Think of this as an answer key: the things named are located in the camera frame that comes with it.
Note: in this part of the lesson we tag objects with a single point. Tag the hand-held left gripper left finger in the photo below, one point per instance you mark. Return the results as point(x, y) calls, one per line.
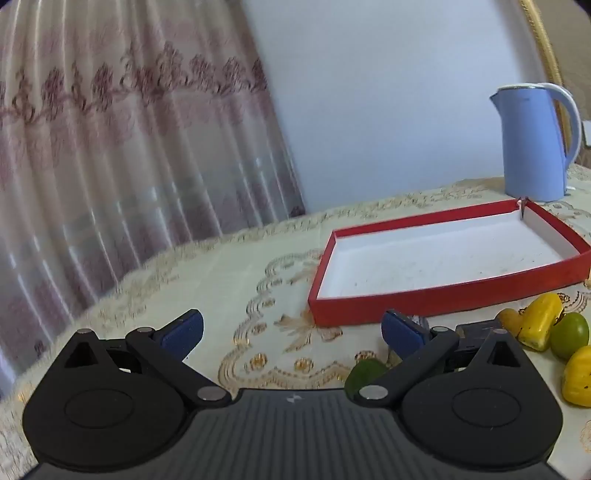
point(184, 330)

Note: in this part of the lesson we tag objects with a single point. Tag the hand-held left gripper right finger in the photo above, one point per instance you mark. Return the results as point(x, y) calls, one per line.
point(404, 334)

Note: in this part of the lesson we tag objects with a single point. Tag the red cardboard box lid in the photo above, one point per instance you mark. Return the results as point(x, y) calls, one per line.
point(369, 314)

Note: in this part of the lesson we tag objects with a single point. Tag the green cucumber piece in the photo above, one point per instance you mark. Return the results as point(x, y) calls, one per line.
point(364, 374)

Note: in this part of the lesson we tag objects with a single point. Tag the yellow bell pepper piece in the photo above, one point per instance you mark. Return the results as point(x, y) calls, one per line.
point(540, 323)
point(579, 378)

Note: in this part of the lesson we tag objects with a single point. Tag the pink patterned curtain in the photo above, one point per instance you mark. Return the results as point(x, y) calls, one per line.
point(115, 138)

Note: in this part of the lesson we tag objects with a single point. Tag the light blue electric kettle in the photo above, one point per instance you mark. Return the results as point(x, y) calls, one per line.
point(531, 147)

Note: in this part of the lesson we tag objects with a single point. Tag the gold framed padded panel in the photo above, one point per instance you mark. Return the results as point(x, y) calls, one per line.
point(545, 41)

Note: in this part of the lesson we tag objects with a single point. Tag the white wall socket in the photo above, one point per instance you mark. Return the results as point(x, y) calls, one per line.
point(587, 134)

